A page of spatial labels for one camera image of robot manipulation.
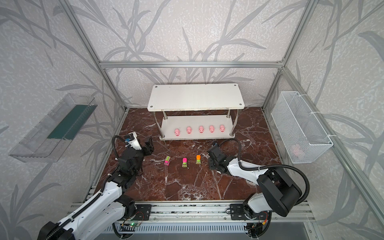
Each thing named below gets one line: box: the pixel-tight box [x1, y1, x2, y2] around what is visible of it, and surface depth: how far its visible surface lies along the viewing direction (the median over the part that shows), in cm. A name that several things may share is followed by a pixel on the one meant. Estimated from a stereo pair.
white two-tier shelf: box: [147, 83, 245, 141], surface depth 88 cm
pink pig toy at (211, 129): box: [209, 125, 215, 134], surface depth 100 cm
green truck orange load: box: [196, 154, 202, 165], surface depth 92 cm
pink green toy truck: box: [164, 155, 171, 166], surface depth 91 cm
